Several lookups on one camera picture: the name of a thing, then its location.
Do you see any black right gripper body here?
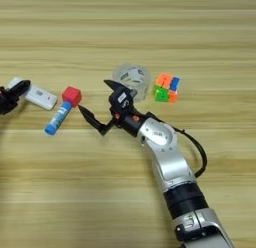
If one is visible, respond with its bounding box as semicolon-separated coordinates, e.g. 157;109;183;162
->
110;103;148;138

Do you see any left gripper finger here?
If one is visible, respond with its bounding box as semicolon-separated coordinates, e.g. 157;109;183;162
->
5;79;32;100

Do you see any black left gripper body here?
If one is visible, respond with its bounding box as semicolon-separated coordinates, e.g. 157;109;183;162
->
0;87;18;116

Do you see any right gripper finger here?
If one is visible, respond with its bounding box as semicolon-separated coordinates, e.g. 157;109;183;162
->
77;105;116;137
103;79;128;94

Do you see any clear tape roll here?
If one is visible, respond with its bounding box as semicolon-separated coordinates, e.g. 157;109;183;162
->
112;62;152;103

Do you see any white rectangular box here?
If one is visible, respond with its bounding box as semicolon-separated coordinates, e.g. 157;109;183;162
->
7;76;59;112

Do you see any blue white glue stick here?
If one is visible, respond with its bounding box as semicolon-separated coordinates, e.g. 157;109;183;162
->
44;100;74;137

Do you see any right gripper small black box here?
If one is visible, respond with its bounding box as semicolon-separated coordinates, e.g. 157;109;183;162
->
109;86;135;110

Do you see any red cube block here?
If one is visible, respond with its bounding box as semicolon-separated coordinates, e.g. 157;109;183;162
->
61;85;83;109

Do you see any colourful puzzle cube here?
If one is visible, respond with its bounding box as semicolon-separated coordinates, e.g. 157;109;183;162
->
153;72;182;104

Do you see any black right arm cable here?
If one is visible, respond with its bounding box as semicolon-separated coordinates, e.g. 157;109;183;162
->
171;126;208;179

